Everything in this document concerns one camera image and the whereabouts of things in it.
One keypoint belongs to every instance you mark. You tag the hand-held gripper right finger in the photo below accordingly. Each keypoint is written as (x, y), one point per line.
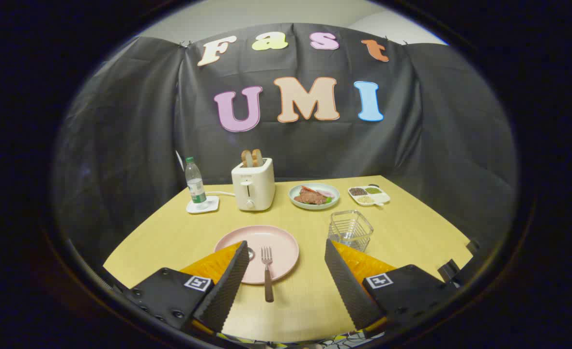
(348, 286)

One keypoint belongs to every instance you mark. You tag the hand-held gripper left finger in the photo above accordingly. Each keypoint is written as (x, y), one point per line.
(227, 286)

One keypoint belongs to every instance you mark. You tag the clear cutlery drainer basket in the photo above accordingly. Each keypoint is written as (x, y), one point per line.
(351, 228)

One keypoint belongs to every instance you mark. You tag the pink round plate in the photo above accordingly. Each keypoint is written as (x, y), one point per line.
(278, 240)

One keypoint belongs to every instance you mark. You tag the white square coaster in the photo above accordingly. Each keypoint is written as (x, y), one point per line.
(213, 204)

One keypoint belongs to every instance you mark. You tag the pale green food plate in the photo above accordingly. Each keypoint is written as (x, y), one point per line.
(315, 207)

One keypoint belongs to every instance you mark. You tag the white divided condiment dish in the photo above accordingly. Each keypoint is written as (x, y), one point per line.
(380, 198)

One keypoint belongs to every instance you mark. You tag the pink ham slice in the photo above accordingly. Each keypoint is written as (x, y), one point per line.
(326, 194)

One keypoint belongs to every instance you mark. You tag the brown meat slice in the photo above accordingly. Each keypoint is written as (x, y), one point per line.
(310, 197)

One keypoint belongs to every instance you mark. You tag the white toaster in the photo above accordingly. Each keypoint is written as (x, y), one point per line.
(259, 189)

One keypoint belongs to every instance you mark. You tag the clear plastic water bottle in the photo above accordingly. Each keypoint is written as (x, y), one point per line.
(196, 186)

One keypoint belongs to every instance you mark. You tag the orange carrot piece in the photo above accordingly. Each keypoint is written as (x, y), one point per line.
(308, 188)

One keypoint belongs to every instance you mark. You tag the black backdrop cloth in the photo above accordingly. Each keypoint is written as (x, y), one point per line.
(411, 121)

